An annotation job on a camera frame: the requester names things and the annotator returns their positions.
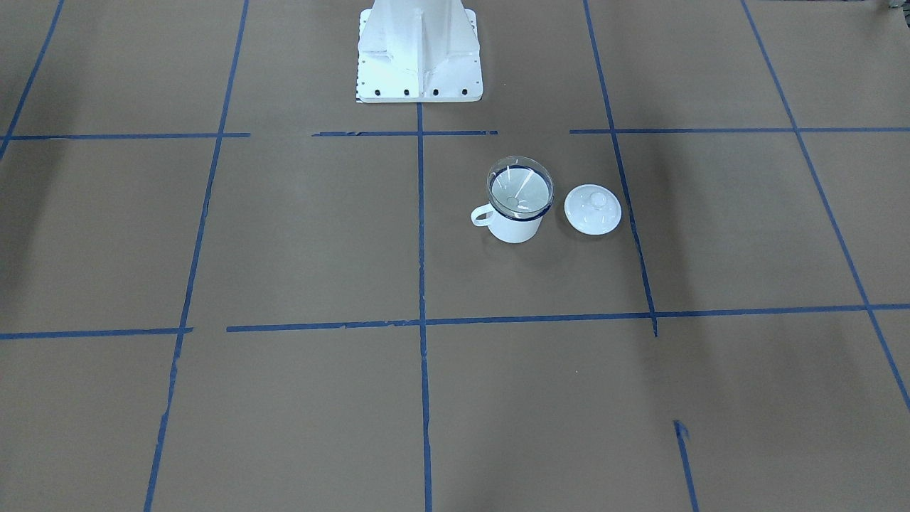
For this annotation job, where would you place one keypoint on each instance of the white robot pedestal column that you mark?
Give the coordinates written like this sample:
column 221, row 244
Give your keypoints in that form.
column 418, row 51

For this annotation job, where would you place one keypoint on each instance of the white enamel cup blue rim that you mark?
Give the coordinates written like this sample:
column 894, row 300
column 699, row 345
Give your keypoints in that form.
column 504, row 228

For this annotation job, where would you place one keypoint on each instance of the white enamel cup lid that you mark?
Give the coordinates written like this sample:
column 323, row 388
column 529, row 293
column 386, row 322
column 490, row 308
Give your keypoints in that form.
column 592, row 209

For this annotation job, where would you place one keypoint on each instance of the clear glass funnel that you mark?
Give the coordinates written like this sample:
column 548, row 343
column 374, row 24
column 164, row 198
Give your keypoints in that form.
column 520, row 188

